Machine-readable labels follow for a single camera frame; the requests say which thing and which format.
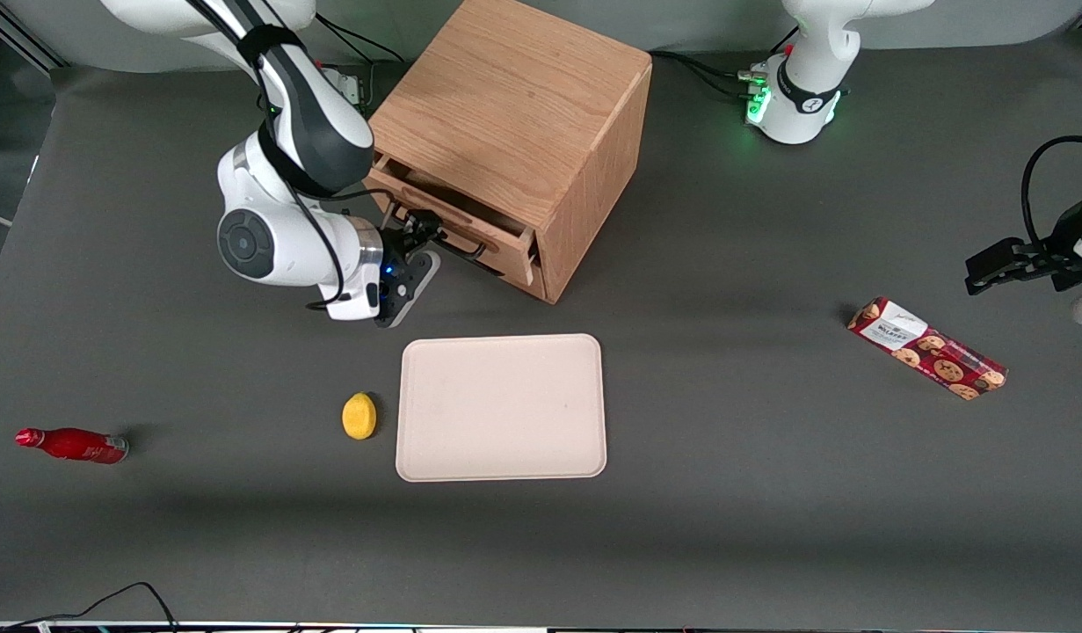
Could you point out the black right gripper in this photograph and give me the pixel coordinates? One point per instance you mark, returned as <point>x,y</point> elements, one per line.
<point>401,250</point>

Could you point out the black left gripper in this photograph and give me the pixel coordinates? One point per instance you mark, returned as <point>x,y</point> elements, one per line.
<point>1056,257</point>

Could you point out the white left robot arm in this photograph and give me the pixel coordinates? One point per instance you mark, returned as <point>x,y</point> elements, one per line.
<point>813,88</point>

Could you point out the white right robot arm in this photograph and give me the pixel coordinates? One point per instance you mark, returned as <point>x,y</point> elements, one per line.
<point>268,251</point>

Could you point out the wooden drawer cabinet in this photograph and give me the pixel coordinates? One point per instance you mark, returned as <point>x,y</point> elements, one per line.
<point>505,105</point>

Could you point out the red cookie box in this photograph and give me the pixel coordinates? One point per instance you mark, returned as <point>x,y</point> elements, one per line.
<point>927,350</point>

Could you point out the beige rectangular tray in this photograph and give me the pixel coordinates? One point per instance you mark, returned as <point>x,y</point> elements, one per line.
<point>501,409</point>

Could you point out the yellow lemon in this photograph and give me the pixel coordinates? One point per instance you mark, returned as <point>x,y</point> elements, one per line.
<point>359,418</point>

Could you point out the red bottle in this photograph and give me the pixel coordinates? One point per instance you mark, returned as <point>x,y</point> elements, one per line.
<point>75,444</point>

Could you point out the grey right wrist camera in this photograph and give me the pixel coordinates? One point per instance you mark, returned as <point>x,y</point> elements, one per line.
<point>420,290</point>

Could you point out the aluminium frame rail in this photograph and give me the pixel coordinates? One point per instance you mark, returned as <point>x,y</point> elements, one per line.
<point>22,40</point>

